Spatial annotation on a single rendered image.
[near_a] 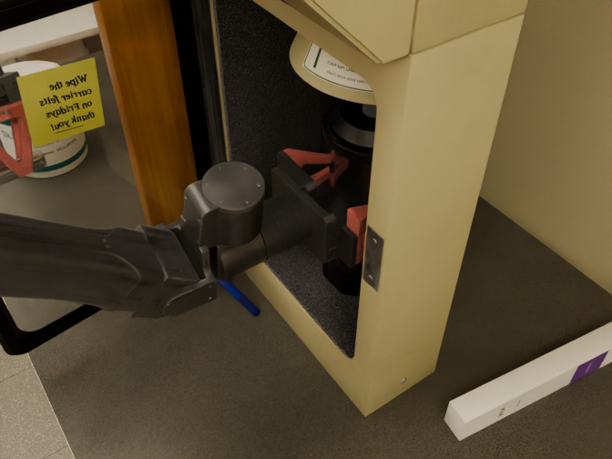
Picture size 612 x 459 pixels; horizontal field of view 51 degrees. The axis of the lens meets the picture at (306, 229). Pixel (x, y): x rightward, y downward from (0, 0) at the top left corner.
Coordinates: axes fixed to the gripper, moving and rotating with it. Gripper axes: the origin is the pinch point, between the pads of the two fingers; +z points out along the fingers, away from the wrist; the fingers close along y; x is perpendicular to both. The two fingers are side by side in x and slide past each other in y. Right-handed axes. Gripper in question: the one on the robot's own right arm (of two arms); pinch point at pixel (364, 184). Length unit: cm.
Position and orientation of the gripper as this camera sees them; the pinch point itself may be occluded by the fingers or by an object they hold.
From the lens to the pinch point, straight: 72.0
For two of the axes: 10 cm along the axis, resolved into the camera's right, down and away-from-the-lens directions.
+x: 0.0, 7.1, 7.0
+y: -5.6, -5.8, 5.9
